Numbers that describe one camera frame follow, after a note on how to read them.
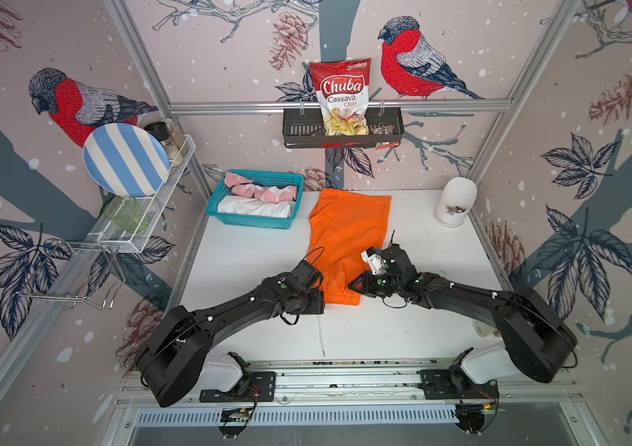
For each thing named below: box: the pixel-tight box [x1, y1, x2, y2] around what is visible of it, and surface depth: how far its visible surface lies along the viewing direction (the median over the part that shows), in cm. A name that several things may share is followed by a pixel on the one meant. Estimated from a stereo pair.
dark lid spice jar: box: [143, 120, 185, 168], surface depth 83 cm
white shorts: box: [217, 195, 296, 219], surface depth 110 cm
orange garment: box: [306, 187, 392, 306], surface depth 109 cm
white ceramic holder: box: [435, 176, 478, 228], surface depth 105 cm
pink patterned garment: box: [223, 171, 298, 203], surface depth 116 cm
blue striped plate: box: [82, 122, 172, 198], surface depth 74 cm
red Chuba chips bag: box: [309, 57, 372, 137], surface depth 83 cm
